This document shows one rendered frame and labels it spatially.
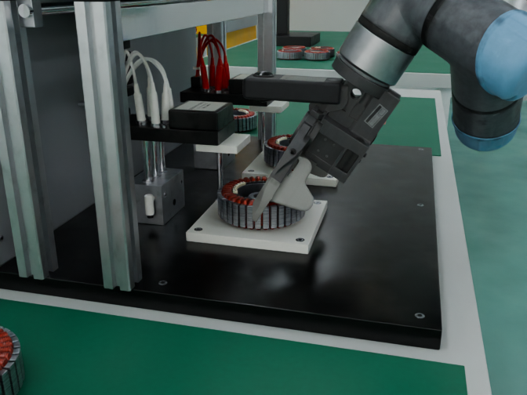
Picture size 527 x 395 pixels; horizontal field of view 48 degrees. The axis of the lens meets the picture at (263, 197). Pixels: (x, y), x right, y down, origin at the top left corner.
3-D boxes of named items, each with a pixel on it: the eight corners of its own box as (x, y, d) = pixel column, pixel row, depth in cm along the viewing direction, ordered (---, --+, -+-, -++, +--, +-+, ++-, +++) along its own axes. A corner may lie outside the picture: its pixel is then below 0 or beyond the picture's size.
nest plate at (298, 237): (327, 208, 81) (327, 200, 81) (307, 254, 67) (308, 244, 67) (223, 199, 84) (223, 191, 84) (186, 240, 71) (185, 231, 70)
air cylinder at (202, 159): (235, 158, 104) (234, 128, 102) (222, 170, 97) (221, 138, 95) (208, 156, 105) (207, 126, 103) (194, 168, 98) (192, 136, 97)
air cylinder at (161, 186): (185, 205, 82) (183, 168, 80) (164, 226, 75) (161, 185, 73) (152, 202, 83) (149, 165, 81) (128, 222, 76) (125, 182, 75)
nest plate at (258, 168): (347, 160, 103) (347, 153, 103) (336, 187, 89) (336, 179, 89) (264, 154, 106) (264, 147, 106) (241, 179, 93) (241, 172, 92)
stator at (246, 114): (222, 135, 127) (221, 119, 126) (200, 125, 136) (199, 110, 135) (266, 129, 132) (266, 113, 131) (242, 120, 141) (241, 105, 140)
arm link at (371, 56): (354, 21, 61) (361, 17, 69) (330, 59, 63) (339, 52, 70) (414, 60, 61) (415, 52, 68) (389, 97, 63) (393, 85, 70)
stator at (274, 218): (311, 204, 79) (312, 177, 78) (295, 236, 69) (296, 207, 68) (232, 197, 82) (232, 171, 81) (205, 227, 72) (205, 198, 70)
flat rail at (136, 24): (270, 12, 109) (270, -6, 108) (107, 45, 53) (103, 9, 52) (263, 12, 109) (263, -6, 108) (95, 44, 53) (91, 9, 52)
